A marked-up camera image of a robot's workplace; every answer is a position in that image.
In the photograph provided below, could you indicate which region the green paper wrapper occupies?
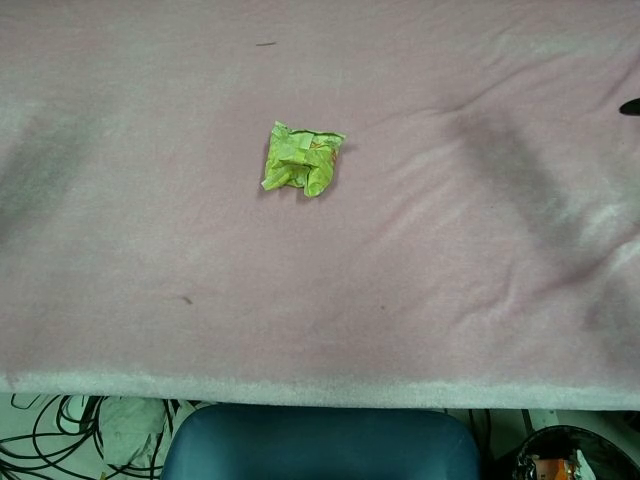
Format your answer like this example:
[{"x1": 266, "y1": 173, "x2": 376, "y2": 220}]
[{"x1": 259, "y1": 119, "x2": 347, "y2": 199}]

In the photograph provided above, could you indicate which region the black trash bin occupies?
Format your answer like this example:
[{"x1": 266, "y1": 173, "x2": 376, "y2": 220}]
[{"x1": 514, "y1": 425, "x2": 640, "y2": 480}]

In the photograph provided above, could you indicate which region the blue chair seat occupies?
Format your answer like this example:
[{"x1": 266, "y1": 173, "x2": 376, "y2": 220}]
[{"x1": 159, "y1": 403, "x2": 482, "y2": 480}]

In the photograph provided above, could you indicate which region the pink fleece table cloth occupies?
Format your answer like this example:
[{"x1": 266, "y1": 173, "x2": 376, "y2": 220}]
[{"x1": 0, "y1": 0, "x2": 640, "y2": 410}]

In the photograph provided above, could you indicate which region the white crumpled plastic bag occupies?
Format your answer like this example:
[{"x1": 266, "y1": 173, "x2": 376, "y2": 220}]
[{"x1": 97, "y1": 396, "x2": 174, "y2": 474}]

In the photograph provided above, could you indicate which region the black cable bundle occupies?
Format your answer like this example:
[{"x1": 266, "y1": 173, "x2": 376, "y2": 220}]
[{"x1": 0, "y1": 393, "x2": 194, "y2": 480}]

